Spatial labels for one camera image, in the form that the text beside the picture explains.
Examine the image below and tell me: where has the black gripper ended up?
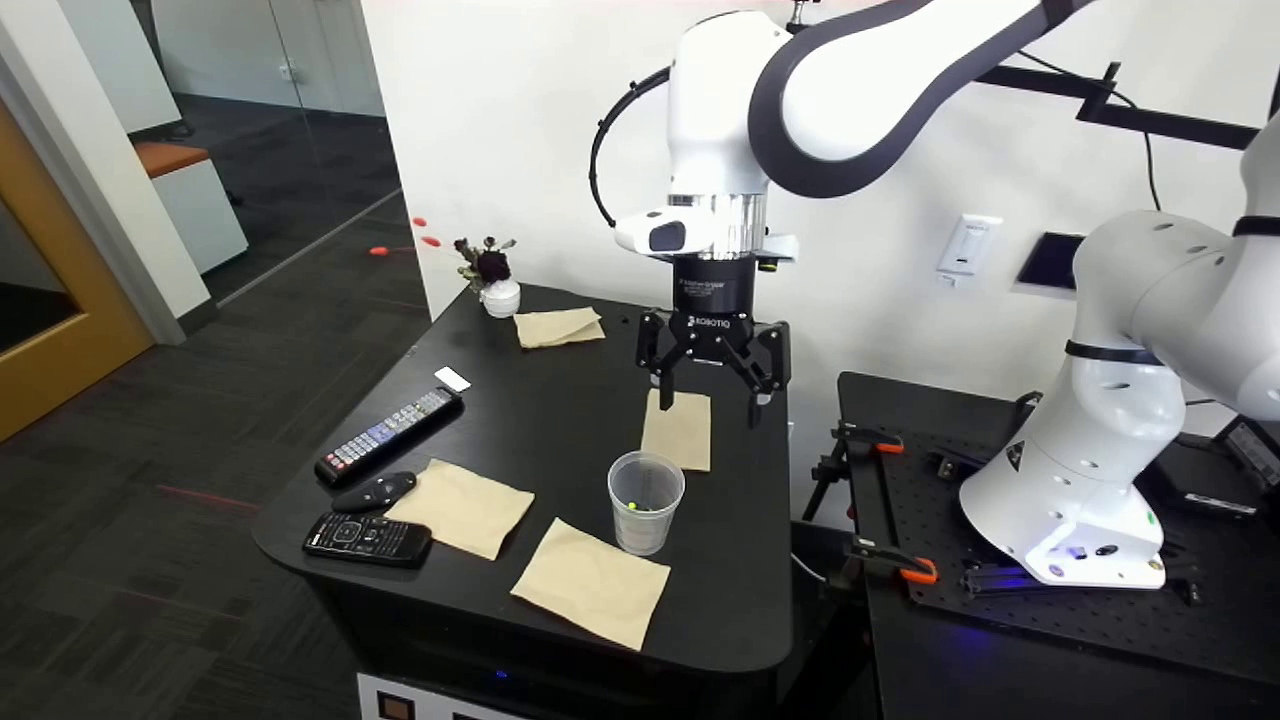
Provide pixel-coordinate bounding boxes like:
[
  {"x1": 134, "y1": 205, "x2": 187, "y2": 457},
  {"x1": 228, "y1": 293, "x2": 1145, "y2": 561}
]
[{"x1": 637, "y1": 256, "x2": 793, "y2": 425}]

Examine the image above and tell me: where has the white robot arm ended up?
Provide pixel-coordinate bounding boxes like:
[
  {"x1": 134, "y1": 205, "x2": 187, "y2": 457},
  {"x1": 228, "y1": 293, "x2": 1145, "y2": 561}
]
[{"x1": 612, "y1": 0, "x2": 1280, "y2": 591}]

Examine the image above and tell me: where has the clear plastic cup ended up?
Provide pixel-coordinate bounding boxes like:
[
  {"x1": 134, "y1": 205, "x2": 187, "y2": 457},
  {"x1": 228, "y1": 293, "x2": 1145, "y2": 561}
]
[{"x1": 609, "y1": 453, "x2": 684, "y2": 554}]

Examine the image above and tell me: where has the beige napkin under cup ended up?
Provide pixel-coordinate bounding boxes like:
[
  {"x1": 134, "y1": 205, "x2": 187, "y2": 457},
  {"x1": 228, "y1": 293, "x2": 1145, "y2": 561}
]
[{"x1": 512, "y1": 520, "x2": 666, "y2": 653}]

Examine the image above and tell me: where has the beige napkin table centre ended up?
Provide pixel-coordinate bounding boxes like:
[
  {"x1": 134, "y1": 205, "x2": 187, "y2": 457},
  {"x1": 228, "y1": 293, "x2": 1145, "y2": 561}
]
[{"x1": 640, "y1": 391, "x2": 710, "y2": 471}]

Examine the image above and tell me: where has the beige napkin near vase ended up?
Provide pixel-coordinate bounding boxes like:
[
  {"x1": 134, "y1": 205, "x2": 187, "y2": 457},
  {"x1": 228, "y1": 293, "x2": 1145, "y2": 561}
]
[{"x1": 514, "y1": 306, "x2": 602, "y2": 346}]

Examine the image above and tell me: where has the black perforated mounting board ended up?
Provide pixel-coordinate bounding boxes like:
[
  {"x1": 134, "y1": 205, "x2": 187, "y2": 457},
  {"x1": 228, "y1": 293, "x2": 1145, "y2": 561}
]
[{"x1": 834, "y1": 370, "x2": 1280, "y2": 689}]

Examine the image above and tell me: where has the white vase with flowers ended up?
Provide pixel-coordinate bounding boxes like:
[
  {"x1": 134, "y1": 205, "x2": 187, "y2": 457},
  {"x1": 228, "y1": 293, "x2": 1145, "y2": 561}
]
[{"x1": 457, "y1": 237, "x2": 520, "y2": 318}]

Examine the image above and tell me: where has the small white card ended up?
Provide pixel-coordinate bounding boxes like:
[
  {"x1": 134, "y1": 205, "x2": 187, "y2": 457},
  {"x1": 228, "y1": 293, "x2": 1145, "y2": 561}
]
[{"x1": 436, "y1": 367, "x2": 472, "y2": 394}]

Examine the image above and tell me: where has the beige napkin near remotes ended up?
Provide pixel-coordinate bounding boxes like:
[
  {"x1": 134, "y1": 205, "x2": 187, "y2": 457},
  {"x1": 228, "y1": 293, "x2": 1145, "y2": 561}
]
[{"x1": 388, "y1": 459, "x2": 531, "y2": 561}]

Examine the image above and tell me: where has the long black remote control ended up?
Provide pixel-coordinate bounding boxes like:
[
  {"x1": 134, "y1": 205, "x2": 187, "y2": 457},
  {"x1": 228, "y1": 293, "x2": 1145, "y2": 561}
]
[{"x1": 315, "y1": 391, "x2": 465, "y2": 488}]

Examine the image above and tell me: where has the black key fob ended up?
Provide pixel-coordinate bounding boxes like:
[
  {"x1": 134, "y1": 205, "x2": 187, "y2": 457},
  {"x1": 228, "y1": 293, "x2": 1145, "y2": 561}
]
[{"x1": 333, "y1": 471, "x2": 416, "y2": 515}]

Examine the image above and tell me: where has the small black remote control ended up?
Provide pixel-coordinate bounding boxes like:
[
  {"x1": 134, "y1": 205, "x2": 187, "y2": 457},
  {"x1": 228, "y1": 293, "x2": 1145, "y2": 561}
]
[{"x1": 303, "y1": 513, "x2": 432, "y2": 566}]

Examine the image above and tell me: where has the orange-handled clamp far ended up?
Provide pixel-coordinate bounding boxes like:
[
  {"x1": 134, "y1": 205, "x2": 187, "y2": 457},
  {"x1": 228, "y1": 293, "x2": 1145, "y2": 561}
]
[{"x1": 805, "y1": 421, "x2": 909, "y2": 520}]

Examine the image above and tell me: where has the orange-handled clamp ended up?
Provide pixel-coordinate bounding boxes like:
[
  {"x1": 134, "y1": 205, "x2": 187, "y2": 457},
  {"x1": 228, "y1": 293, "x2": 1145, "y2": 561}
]
[
  {"x1": 805, "y1": 421, "x2": 909, "y2": 520},
  {"x1": 825, "y1": 537, "x2": 938, "y2": 587}
]

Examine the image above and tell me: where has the orange-handled clamp near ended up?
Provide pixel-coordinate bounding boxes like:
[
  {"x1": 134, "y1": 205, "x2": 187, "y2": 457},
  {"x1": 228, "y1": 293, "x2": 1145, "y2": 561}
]
[{"x1": 825, "y1": 537, "x2": 938, "y2": 587}]

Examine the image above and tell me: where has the white wall switch plate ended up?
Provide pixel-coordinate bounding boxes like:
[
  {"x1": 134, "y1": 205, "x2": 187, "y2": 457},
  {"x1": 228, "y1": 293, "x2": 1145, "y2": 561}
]
[{"x1": 937, "y1": 217, "x2": 1004, "y2": 284}]

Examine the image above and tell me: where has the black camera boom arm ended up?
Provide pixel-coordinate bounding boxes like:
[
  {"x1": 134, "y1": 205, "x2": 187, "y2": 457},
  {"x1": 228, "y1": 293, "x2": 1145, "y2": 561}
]
[{"x1": 985, "y1": 65, "x2": 1257, "y2": 148}]

